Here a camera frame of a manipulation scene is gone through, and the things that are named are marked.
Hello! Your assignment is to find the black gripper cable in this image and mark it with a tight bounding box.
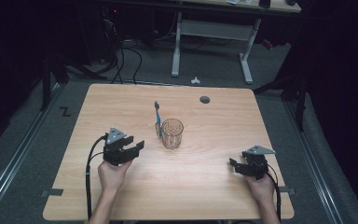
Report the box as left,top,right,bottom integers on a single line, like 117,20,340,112
85,133,109,220
265,162,282,222

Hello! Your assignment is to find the black floor cable bundle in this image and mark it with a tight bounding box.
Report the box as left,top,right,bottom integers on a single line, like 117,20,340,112
99,17,144,86

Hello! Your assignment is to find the blue toothbrush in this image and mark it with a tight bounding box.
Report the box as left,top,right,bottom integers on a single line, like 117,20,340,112
153,100,164,139

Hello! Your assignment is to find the person's left hand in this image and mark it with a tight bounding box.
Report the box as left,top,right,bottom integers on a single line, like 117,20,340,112
97,160,133,193

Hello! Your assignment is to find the person's right hand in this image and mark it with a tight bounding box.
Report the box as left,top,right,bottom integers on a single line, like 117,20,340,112
242,173,276,203

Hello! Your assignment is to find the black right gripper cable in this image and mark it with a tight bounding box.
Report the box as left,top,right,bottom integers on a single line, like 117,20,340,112
265,162,282,222

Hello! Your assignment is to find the black metal stand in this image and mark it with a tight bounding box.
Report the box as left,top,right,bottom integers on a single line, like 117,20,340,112
252,69,310,133
39,50,71,113

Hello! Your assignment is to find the white-legged background desk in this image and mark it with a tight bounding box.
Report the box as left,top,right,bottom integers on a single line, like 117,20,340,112
171,0,303,86

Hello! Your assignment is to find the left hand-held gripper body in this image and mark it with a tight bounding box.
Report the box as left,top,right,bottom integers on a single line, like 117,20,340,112
102,127,131,167

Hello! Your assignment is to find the red object on floor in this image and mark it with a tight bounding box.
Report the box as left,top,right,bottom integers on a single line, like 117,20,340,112
261,38,275,50

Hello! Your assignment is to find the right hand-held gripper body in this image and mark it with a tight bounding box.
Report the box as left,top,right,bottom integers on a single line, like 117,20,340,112
241,145,277,181

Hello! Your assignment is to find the metal floor rail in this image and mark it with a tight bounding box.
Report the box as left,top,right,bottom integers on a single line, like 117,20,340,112
282,100,345,224
0,83,65,217

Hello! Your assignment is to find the grey tape strip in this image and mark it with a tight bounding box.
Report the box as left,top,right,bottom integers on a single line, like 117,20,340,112
278,186,296,196
40,188,64,199

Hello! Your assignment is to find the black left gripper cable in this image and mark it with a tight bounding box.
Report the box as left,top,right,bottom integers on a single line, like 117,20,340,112
85,133,109,220

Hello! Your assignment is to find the clear glass mug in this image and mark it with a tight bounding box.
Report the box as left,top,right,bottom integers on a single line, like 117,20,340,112
154,118,185,150

